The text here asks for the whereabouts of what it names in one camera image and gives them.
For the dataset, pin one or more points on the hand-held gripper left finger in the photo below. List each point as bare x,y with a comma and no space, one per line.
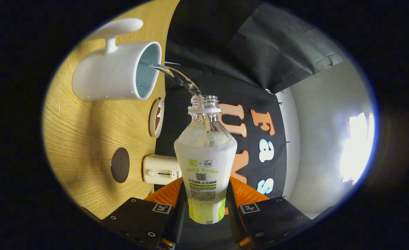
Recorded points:
135,218

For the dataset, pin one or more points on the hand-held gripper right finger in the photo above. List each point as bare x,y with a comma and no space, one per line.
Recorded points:
273,217

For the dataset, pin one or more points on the dark brown round coaster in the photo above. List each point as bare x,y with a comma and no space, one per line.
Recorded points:
120,165

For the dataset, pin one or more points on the clear juice bottle green label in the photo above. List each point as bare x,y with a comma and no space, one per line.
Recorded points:
204,163

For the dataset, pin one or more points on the white cup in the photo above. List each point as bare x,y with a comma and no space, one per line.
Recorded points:
110,74

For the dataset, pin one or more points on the cream toaster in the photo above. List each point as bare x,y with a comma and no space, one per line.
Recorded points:
161,168

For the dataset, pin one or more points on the wooden table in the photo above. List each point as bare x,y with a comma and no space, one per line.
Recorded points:
86,139

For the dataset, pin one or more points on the white plate with brown food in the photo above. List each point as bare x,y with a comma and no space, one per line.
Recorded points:
156,118

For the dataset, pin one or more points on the ceiling light panel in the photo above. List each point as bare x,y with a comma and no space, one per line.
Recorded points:
358,146

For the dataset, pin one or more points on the black backdrop cloth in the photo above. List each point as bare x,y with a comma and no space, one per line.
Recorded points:
260,45

